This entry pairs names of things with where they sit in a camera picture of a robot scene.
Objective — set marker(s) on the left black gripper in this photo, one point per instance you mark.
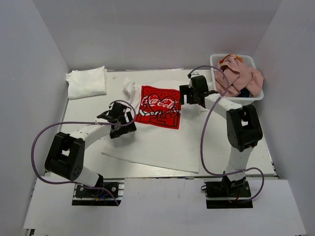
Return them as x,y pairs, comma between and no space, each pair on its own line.
127,128

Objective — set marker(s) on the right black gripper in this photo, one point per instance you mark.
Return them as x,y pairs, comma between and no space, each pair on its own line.
186,90

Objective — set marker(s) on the pink t-shirt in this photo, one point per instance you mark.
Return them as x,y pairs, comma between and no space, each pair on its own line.
234,75

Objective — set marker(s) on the white red-print t-shirt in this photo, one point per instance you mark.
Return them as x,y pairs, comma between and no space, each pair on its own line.
167,133

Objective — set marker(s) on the blue t-shirt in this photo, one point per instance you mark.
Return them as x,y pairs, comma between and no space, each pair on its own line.
245,93

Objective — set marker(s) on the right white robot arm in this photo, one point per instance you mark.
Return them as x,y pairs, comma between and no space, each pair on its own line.
243,132

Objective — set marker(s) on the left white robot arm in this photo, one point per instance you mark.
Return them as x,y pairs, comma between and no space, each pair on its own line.
66,155

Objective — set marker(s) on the white plastic basket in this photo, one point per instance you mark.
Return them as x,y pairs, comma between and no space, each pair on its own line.
214,60

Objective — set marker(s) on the folded white t-shirt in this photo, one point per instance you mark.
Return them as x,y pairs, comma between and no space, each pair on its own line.
86,83

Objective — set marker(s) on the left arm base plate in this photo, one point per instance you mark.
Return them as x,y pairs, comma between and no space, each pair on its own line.
88,197

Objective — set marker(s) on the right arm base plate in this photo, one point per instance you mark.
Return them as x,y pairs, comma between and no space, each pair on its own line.
218,198

